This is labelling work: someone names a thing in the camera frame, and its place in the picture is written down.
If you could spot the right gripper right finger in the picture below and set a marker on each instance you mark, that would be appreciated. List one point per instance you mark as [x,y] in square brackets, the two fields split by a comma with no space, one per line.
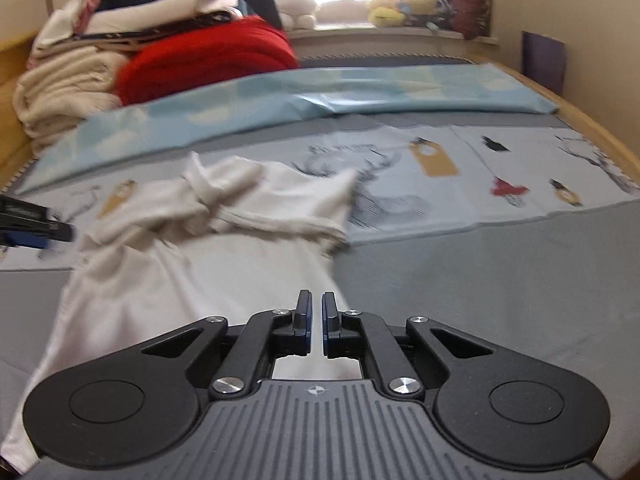
[366,337]

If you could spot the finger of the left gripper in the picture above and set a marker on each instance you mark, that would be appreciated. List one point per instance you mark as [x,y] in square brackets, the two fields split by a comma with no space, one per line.
[20,216]
[23,239]

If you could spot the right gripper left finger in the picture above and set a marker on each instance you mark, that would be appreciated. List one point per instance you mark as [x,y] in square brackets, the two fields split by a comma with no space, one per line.
[250,351]

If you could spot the white small garment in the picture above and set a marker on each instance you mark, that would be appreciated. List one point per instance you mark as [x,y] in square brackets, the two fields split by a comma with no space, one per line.
[231,239]

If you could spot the cream folded quilt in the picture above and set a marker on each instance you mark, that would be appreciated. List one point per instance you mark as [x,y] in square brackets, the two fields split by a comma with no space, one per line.
[55,97]

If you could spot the printed deer pattern sheet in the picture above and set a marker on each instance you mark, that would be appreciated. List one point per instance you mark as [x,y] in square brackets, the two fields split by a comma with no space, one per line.
[411,180]

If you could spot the white folded bedding stack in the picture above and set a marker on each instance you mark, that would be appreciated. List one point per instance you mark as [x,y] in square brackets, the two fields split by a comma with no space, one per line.
[82,18]

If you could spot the light blue folded sheet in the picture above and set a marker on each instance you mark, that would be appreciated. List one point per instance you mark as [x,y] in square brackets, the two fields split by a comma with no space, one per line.
[278,98]

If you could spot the red folded blanket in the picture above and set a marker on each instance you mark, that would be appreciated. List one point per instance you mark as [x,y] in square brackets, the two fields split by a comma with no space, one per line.
[205,56]

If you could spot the white plush toy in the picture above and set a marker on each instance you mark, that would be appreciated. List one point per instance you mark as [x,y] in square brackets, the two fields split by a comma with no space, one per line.
[297,14]

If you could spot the yellow plush toys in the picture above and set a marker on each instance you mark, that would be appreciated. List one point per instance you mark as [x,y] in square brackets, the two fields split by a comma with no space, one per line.
[401,13]

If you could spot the dark red cushion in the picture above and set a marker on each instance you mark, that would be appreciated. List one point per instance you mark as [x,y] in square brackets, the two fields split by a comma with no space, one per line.
[472,18]

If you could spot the wooden bed frame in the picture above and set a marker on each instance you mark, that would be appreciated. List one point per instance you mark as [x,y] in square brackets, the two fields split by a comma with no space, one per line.
[17,157]

